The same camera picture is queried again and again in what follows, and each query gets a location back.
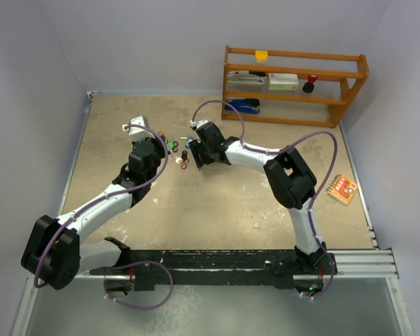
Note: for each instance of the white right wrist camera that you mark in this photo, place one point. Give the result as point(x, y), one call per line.
point(196, 124)

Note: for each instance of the red black stamp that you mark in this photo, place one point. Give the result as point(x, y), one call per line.
point(308, 87)

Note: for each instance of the yellow lidded jar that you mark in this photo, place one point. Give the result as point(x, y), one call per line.
point(261, 56)

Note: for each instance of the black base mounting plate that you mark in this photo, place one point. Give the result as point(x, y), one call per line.
point(278, 268)

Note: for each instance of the orange packet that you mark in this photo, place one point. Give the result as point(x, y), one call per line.
point(342, 189)

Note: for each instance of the blue tag key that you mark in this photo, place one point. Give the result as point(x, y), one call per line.
point(187, 140)

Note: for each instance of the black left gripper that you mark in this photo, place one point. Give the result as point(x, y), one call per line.
point(159, 145)

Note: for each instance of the wooden shelf rack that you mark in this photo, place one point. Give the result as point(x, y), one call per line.
point(340, 79)

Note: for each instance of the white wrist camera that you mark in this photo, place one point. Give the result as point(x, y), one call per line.
point(196, 124)
point(137, 129)

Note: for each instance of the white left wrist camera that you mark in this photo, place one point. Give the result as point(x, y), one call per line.
point(137, 129)

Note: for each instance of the white red cardboard box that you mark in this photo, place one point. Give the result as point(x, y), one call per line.
point(283, 81)

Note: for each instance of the black carabiner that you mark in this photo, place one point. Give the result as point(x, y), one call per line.
point(175, 146)

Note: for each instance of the grey stapler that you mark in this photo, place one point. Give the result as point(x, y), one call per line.
point(245, 79)

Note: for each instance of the blue black stapler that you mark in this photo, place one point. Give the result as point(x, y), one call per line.
point(247, 105)

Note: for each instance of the green tag key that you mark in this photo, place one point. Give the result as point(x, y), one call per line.
point(169, 146)

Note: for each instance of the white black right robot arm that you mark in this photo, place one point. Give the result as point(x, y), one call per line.
point(291, 180)

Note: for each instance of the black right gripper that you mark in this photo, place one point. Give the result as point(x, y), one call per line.
point(196, 147)

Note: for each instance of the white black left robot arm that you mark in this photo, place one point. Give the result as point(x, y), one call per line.
point(55, 252)

